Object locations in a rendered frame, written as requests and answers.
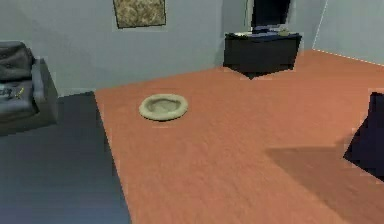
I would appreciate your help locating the black television stand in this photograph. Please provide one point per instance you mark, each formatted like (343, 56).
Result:
(260, 53)

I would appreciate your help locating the grey sofa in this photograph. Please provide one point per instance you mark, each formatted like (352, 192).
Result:
(20, 100)

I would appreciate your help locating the small olive bowl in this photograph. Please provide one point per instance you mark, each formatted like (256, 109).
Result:
(284, 32)

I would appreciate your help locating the small yellow remote control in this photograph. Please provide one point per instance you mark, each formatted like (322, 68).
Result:
(20, 92)

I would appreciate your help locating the brown framed wall picture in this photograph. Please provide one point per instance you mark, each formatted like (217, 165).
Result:
(139, 12)

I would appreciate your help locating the dark blue furniture block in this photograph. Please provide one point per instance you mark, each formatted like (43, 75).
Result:
(370, 136)

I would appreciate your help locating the beige round pet bed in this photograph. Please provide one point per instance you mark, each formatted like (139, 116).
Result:
(163, 106)

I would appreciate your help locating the black television set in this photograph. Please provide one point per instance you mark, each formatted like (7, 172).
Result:
(270, 13)

